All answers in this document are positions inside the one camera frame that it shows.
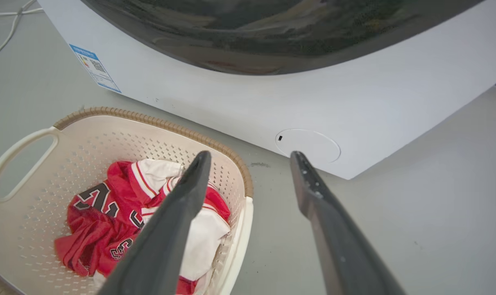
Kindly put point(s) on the red and white jersey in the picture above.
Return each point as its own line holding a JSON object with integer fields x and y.
{"x": 104, "y": 221}

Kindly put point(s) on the cream perforated plastic laundry basket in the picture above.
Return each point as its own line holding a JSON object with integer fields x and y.
{"x": 43, "y": 196}

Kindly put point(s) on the blue energy label sticker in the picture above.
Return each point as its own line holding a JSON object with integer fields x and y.
{"x": 95, "y": 68}

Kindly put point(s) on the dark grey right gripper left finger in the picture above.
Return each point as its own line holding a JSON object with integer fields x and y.
{"x": 166, "y": 241}

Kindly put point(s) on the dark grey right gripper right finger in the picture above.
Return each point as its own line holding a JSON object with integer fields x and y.
{"x": 334, "y": 241}

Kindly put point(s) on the white washing machine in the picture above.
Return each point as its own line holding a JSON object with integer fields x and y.
{"x": 313, "y": 102}

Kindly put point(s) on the dark round washing machine door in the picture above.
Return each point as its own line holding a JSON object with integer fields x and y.
{"x": 272, "y": 32}

